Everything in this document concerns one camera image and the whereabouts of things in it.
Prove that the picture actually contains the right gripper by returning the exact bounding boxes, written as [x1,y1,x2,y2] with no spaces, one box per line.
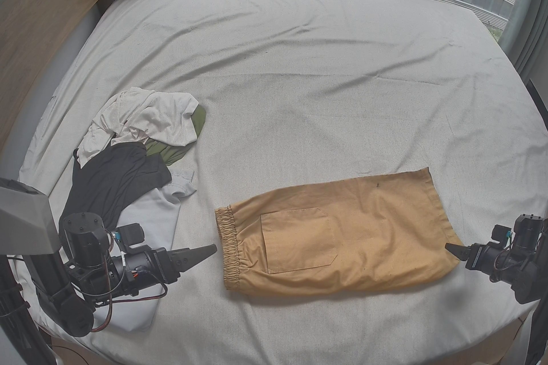
[464,242,500,277]

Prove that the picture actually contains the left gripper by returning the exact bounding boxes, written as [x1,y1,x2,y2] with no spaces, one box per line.
[122,246,181,288]

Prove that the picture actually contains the tan shorts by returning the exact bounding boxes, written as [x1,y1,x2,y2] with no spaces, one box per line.
[214,167,461,298]

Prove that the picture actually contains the bed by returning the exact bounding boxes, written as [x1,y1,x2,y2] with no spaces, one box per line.
[0,0,548,365]

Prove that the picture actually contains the pale blue garment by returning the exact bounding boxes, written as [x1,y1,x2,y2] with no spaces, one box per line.
[92,168,198,332]

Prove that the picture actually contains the black garment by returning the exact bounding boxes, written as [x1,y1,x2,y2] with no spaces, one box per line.
[63,142,173,228]

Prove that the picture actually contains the green garment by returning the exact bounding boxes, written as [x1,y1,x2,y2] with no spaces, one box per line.
[143,104,207,166]

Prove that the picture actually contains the white garment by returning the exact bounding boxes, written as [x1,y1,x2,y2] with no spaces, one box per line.
[77,86,200,167]

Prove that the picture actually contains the blue-green curtain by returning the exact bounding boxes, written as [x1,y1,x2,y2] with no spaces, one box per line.
[498,0,548,78]

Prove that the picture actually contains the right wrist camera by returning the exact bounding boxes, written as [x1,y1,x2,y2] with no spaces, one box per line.
[491,224,515,247]

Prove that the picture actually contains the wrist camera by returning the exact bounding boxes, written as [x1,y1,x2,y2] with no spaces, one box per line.
[491,224,515,247]
[112,222,146,249]

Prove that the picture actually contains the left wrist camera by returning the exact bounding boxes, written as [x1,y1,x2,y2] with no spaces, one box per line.
[112,222,146,249]

